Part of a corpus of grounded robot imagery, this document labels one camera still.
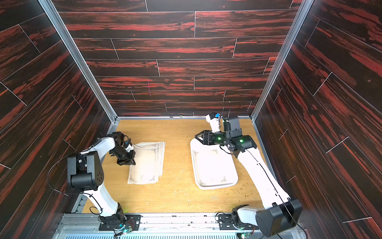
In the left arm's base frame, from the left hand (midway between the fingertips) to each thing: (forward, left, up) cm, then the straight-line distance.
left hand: (136, 162), depth 93 cm
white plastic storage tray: (0, -58, +3) cm, 58 cm away
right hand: (+3, -41, +26) cm, 48 cm away
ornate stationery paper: (+5, -7, -4) cm, 9 cm away
